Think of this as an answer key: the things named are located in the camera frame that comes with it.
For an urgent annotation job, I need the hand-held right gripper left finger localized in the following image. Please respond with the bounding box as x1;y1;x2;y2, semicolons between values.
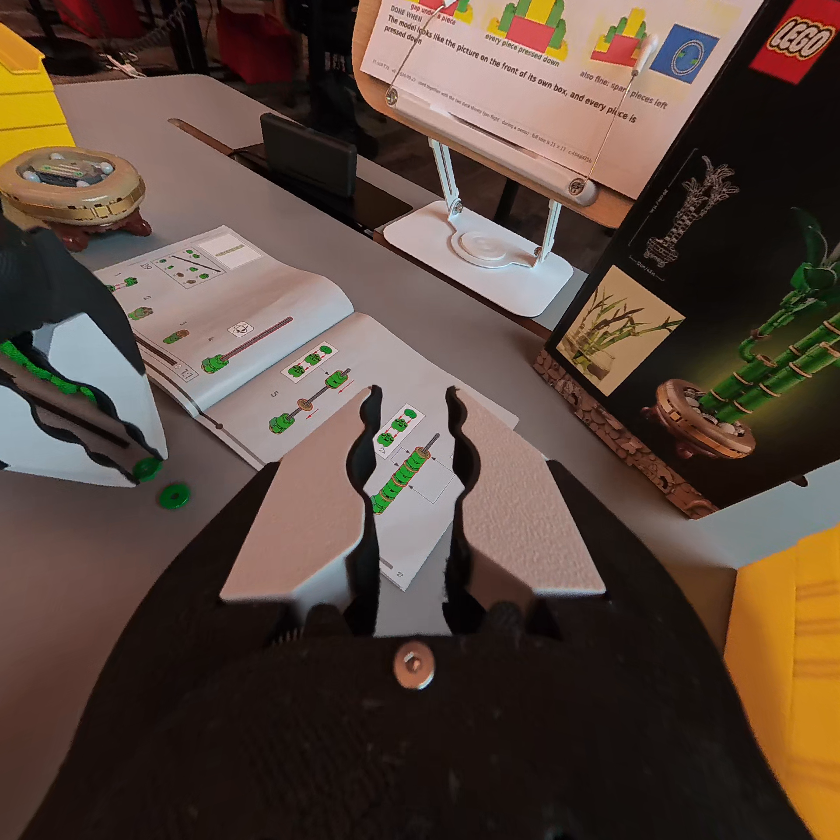
218;386;385;631

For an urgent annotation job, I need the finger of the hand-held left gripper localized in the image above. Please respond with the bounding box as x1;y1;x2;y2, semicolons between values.
0;377;169;490
31;312;166;460

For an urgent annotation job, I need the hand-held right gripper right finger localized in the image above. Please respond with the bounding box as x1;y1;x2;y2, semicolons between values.
445;386;606;618

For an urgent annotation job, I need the green round brick stack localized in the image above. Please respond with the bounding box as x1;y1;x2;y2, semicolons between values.
0;338;99;404

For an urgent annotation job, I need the yellow storage bin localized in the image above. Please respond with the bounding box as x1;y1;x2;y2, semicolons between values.
724;525;840;840
0;23;76;165

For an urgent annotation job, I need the tan brick pot base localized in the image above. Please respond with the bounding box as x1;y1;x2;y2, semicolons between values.
0;147;153;252

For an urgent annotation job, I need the open instruction booklet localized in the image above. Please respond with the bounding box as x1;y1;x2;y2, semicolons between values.
94;225;519;593

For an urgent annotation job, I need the white wooden document stand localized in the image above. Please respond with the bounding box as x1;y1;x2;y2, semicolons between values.
351;0;772;319

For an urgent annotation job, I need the red storage bin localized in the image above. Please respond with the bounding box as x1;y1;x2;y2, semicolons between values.
52;0;142;37
217;7;296;67

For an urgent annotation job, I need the dark grey flat box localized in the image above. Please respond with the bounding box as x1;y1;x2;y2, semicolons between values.
259;112;358;199

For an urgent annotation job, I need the black bamboo picture box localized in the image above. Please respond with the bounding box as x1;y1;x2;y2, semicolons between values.
533;0;840;521

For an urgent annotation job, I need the printed instruction sheet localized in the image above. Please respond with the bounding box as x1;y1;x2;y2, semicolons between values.
360;0;769;201

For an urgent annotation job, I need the black metal post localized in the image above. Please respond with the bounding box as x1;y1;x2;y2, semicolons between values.
307;0;361;129

